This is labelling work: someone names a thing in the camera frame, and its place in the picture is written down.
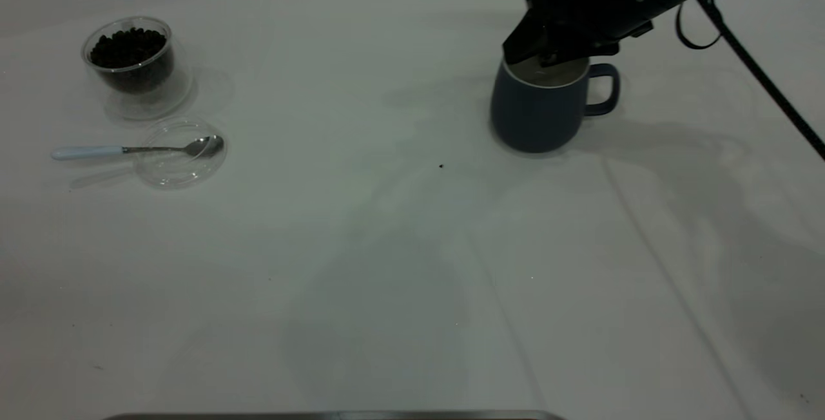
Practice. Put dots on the clear round glass lid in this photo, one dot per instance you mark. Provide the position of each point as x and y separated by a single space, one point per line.
174 175

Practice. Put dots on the dark coffee beans pile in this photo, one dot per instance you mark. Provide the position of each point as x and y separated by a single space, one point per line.
129 53

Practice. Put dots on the clear double-wall glass cup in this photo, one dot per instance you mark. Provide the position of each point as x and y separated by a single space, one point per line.
149 102

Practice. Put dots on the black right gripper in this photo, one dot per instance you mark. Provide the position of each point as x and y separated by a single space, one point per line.
593 14

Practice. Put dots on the dark grey ceramic mug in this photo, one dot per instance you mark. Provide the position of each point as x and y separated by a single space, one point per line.
535 117

